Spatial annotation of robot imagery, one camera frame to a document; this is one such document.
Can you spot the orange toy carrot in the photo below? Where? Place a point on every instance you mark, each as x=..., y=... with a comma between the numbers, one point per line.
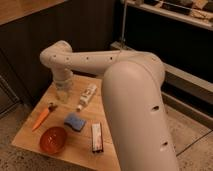
x=43, y=115

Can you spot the red bowl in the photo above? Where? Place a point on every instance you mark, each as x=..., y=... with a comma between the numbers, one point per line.
x=53, y=140

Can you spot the white bottle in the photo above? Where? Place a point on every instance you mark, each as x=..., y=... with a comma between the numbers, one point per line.
x=86, y=96

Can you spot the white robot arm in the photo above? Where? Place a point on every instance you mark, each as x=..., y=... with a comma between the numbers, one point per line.
x=132, y=101

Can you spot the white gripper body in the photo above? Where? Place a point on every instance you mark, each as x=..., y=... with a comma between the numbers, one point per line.
x=63, y=88

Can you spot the blue sponge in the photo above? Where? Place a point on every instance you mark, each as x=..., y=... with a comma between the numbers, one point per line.
x=75, y=122

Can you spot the metal shelf rack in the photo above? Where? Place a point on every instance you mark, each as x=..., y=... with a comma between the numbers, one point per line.
x=183, y=43

